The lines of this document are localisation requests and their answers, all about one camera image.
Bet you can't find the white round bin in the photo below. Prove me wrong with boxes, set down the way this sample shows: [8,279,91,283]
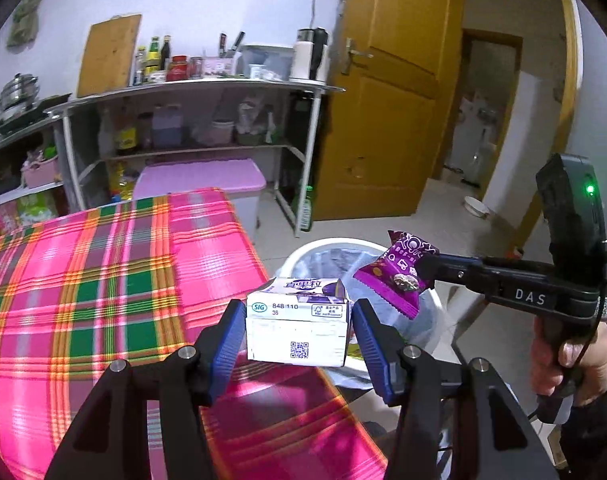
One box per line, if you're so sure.
[276,237,449,396]

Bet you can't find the pink-lidded storage box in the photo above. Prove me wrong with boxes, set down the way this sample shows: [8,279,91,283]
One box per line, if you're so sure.
[132,157,266,241]

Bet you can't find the black induction cooker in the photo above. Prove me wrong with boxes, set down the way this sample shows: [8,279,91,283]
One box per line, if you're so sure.
[0,94,73,136]

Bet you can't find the clear plastic container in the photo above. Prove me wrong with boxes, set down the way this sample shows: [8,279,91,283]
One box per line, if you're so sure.
[238,44,295,81]

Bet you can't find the white bowl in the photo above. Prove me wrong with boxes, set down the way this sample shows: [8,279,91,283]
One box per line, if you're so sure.
[463,196,490,218]

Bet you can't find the pink tub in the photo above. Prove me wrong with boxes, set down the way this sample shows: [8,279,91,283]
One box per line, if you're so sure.
[208,120,234,146]

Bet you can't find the person's right hand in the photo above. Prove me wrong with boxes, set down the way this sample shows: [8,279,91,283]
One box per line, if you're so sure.
[557,322,607,409]

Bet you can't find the pink package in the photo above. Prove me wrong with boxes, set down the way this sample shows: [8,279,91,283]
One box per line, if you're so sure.
[0,205,19,236]

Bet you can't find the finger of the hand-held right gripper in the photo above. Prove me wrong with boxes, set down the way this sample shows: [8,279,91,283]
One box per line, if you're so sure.
[476,256,559,274]
[417,255,494,303]

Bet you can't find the white plastic bottle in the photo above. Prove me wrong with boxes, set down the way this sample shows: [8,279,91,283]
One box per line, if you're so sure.
[98,107,115,156]

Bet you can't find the yellow door frame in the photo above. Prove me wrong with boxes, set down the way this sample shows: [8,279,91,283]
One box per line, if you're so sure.
[453,0,584,261]

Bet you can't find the green glass bottle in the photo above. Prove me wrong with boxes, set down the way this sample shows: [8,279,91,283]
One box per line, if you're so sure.
[294,184,317,233]

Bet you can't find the yellow-label bottle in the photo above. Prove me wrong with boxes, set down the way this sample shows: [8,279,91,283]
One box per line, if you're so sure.
[114,105,138,156]

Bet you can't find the red jar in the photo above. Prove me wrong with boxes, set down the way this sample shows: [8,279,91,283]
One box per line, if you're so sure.
[166,56,190,82]

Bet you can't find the steel steamer pot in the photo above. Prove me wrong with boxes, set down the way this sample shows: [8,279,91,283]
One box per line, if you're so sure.
[0,72,40,111]

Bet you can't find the yellow wooden door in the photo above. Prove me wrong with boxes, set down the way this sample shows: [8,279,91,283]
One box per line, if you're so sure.
[313,0,467,223]

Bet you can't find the wooden cutting board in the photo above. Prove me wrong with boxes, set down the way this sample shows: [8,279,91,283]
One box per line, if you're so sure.
[76,13,143,98]

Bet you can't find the purple white milk carton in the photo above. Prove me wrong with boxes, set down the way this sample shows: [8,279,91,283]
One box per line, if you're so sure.
[246,276,357,367]

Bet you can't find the metal door handle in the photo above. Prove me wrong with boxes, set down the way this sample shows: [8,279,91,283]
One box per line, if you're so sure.
[343,37,374,77]

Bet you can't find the white black electric kettle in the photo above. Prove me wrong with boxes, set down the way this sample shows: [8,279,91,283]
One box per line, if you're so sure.
[289,26,330,84]

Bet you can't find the small shelf unit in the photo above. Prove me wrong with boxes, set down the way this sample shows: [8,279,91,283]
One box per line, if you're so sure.
[0,115,71,238]

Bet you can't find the yellow cooking oil bottle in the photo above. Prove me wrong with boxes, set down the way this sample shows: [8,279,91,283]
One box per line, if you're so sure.
[108,160,139,203]

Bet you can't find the green oil bottle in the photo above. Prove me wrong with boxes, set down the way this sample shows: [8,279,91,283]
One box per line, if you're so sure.
[147,36,163,73]

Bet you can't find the purple liquid jug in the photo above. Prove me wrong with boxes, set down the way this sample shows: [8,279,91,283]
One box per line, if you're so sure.
[152,104,184,150]

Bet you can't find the purple snack packet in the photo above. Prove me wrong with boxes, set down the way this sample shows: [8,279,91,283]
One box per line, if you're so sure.
[352,229,440,321]

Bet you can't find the crumpled plastic bags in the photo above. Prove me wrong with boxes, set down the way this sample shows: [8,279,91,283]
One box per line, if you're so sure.
[236,97,276,146]

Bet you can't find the brown bottle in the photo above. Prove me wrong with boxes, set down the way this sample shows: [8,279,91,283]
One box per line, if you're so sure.
[137,112,154,151]

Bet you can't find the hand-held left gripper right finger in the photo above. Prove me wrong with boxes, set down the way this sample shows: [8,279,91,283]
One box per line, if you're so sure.
[352,298,559,480]

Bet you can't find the pink knife holder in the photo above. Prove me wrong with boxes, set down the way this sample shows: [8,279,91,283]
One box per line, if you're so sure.
[203,57,236,80]

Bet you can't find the pink plaid tablecloth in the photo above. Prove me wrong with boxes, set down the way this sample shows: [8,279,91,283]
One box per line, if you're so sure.
[0,187,389,480]

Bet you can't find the person's right forearm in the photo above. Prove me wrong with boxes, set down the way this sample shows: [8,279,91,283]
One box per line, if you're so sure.
[553,350,607,480]

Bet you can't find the large steel shelf rack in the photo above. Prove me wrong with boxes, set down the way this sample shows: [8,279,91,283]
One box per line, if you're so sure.
[43,80,347,238]

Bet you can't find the pink basket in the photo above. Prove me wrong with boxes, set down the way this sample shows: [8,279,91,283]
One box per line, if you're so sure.
[22,157,61,188]

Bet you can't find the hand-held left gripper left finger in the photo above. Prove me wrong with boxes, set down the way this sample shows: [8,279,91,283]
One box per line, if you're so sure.
[43,300,249,480]

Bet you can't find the green hanging cloth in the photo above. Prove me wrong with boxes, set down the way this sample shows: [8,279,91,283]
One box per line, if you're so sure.
[7,0,46,50]

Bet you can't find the green package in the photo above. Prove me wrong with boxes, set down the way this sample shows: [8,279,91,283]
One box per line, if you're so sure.
[16,192,59,226]

